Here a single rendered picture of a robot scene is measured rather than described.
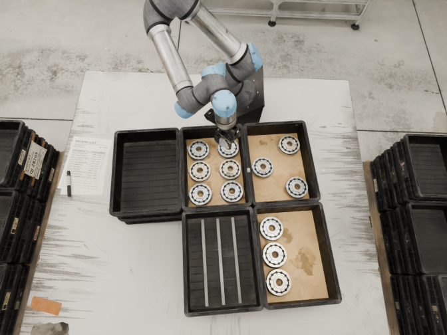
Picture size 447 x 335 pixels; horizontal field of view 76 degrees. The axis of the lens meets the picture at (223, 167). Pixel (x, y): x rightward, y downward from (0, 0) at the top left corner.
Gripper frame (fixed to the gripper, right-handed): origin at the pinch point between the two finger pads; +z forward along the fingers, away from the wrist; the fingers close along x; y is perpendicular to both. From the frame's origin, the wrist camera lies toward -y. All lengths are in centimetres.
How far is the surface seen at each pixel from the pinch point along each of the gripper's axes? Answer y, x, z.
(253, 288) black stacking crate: 49, -40, 13
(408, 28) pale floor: 27, 243, 128
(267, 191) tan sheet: 27.6, -2.8, 17.0
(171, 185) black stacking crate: -8.0, -30.0, 14.0
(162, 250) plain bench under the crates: 7, -55, 24
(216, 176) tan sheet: 4.9, -12.8, 15.8
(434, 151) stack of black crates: 90, 95, 62
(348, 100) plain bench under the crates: 29, 76, 39
